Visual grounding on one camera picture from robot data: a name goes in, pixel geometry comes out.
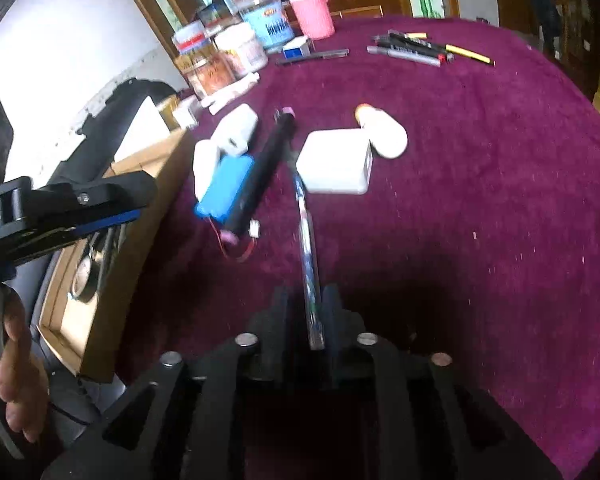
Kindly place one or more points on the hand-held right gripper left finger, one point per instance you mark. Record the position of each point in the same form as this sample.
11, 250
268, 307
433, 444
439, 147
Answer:
275, 325

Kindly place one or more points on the yellow pen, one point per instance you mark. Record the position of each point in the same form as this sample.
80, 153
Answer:
472, 55

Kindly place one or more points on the purple tablecloth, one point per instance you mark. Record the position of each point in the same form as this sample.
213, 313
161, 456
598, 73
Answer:
480, 185

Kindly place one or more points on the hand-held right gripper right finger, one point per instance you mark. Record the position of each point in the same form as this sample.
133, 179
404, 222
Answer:
342, 330

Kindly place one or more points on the cardboard box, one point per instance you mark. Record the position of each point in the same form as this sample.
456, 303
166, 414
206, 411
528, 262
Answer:
125, 295

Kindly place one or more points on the black cylinder pink caps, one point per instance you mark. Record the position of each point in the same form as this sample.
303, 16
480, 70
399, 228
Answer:
265, 165

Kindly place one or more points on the white flat carton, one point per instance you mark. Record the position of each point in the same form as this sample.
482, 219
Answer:
145, 130

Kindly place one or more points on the black pen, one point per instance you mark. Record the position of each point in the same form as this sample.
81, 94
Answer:
312, 56

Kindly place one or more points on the white charger plug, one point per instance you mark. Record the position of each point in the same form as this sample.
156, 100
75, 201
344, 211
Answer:
237, 127

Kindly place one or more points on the small blue white box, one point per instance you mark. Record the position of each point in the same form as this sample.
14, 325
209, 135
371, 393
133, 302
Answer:
296, 47

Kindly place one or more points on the clear pen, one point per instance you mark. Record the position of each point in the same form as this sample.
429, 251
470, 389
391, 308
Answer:
307, 240

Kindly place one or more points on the white bottle orange cap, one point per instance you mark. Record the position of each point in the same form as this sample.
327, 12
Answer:
387, 135

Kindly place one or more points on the black marker yellow end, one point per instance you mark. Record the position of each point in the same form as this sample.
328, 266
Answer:
407, 35

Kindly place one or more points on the white round tub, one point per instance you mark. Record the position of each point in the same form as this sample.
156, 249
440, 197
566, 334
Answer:
242, 52

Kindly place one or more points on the blue battery pack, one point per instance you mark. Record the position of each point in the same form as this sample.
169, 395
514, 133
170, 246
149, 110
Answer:
225, 185

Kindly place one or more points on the orange contents jar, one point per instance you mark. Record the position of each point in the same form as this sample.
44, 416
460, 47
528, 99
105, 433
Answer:
212, 75

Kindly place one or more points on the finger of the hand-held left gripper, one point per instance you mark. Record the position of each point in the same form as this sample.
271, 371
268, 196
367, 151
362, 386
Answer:
120, 217
45, 247

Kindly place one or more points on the round metal object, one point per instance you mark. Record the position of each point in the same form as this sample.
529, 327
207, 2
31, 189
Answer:
84, 280

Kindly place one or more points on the clear jar red band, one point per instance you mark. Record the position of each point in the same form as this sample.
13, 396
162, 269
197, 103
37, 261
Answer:
189, 40

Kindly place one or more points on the pink cup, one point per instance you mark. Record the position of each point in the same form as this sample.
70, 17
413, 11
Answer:
312, 12

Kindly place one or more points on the person's left hand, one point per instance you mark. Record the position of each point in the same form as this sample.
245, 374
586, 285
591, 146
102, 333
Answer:
22, 375

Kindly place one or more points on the white square power adapter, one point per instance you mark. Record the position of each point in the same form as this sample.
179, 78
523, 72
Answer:
330, 160

